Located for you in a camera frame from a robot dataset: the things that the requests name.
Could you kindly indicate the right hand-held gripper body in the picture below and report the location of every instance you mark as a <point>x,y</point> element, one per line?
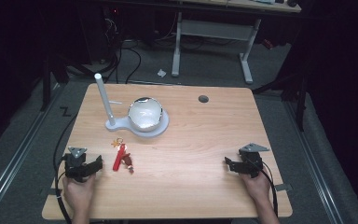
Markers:
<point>251,161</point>

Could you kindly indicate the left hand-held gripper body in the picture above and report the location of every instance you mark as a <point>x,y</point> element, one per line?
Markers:
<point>76,166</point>

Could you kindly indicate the person's left hand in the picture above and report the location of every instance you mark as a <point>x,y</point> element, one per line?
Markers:
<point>78,191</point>

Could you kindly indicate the person's right hand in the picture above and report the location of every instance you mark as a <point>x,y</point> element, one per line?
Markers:
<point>256,188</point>

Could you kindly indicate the grey tape strip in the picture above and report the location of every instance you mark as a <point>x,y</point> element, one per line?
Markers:
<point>283,187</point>

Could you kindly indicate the shiny silver bowl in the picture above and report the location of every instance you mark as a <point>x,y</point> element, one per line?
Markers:
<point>145,113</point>

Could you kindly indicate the dark round table grommet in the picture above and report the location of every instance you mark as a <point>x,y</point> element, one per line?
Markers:
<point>203,99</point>

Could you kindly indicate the dark metal stand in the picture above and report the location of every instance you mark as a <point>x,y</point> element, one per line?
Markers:
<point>300,93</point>
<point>46,84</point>

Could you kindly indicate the crumpled white paper scrap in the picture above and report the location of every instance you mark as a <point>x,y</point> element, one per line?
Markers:
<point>161,73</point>

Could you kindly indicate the small red object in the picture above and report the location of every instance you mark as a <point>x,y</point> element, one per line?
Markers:
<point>268,44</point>

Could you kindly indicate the grey-legged wooden desk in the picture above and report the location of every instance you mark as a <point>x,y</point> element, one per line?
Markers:
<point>214,29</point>

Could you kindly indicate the white stand with post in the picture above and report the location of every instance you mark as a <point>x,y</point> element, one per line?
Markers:
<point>112,122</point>

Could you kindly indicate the metal floor rail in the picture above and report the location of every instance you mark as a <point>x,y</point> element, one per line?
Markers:
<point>313,161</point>
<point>15,155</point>

